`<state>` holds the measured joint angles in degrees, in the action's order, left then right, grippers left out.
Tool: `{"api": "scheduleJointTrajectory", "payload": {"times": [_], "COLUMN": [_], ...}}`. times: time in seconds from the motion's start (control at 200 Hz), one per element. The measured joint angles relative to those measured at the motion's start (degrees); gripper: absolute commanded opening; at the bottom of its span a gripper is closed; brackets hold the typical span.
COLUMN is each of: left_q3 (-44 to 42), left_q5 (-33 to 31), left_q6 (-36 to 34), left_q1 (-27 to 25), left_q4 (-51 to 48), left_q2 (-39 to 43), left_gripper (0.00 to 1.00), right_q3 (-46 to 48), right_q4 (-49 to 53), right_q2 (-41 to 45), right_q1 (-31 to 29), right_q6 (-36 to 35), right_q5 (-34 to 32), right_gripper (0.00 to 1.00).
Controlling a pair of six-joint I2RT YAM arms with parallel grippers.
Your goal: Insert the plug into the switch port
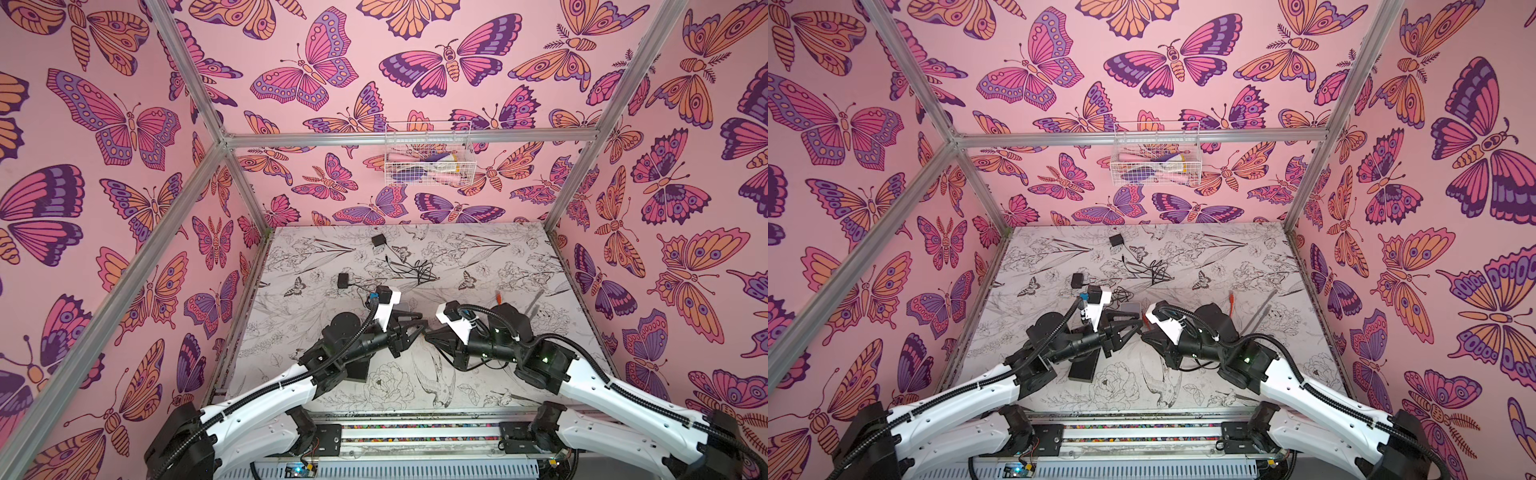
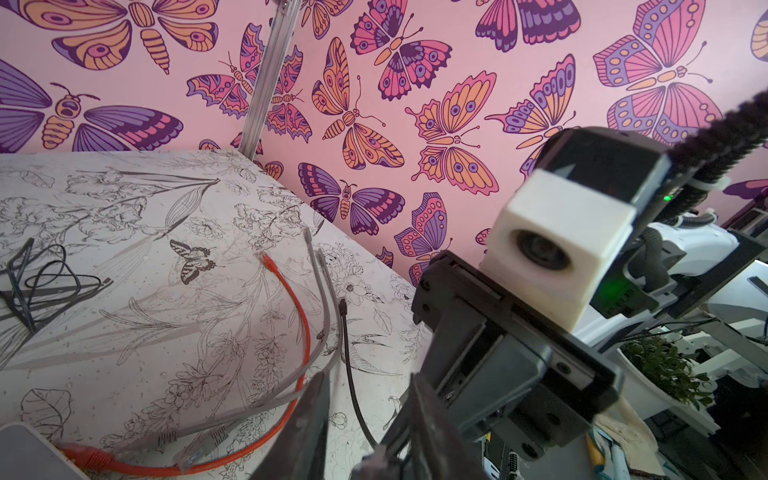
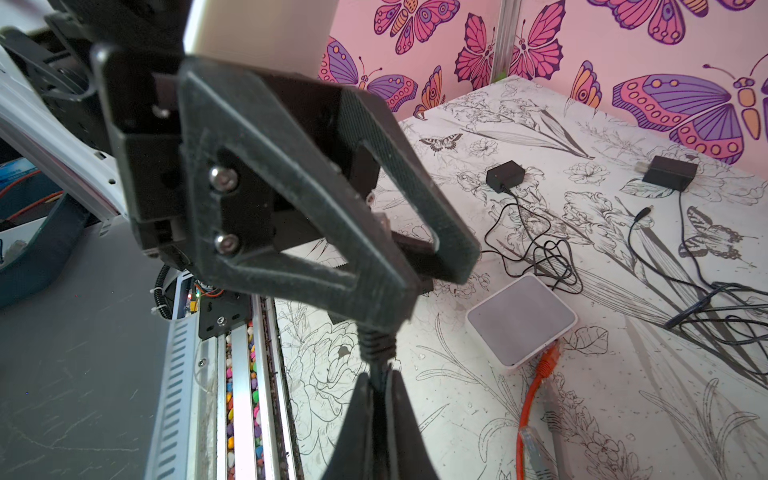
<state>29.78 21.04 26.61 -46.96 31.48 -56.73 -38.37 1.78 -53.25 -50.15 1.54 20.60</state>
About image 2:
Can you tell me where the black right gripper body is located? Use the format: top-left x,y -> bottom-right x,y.
412,251 -> 623,461

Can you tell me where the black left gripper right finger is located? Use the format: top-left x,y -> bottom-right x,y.
407,373 -> 488,480

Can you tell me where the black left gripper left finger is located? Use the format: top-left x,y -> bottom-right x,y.
250,373 -> 330,480

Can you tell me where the black ethernet cable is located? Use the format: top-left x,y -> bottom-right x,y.
337,298 -> 379,451

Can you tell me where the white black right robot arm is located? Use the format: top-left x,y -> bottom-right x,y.
386,93 -> 767,459

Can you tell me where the potted green plant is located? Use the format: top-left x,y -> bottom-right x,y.
615,336 -> 720,436

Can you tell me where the far black power adapter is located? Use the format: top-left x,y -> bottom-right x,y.
1,238 -> 113,334

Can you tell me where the grey ethernet cable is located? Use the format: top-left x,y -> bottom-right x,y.
110,227 -> 344,472

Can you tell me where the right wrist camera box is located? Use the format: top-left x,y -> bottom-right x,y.
479,127 -> 672,331

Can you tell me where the red ethernet cable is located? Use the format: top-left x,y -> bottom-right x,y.
56,251 -> 313,478

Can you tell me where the white network switch box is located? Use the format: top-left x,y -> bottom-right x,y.
1,422 -> 89,480

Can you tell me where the aluminium frame post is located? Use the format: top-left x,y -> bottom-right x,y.
238,0 -> 301,160

